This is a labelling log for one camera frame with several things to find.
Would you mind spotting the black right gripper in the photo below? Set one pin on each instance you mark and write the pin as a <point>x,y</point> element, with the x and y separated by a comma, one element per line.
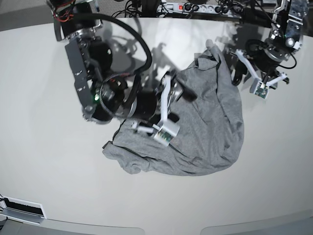
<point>141,103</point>

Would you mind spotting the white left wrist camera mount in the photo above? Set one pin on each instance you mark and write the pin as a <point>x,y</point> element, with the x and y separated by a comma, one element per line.
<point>244,67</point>

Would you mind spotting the white power strip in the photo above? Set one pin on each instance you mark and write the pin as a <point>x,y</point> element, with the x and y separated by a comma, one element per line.
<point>226,9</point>

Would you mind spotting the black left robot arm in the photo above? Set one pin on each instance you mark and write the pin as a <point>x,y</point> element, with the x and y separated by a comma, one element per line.
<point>285,21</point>

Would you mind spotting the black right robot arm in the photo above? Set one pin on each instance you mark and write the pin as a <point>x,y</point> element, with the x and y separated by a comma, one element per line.
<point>103,93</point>

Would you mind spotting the grey t-shirt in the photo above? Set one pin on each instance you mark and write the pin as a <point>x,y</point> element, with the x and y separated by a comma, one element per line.
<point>211,133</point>

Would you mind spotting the white slotted box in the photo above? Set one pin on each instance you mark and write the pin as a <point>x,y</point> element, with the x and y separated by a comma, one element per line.
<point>22,210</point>

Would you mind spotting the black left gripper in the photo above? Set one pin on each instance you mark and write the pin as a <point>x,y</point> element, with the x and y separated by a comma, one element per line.
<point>265,57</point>

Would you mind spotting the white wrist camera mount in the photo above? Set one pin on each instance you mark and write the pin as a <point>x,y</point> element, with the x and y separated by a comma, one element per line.
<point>244,67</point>
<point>165,129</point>

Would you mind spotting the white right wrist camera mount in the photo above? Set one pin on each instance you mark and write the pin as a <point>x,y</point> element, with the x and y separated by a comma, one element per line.
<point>165,129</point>

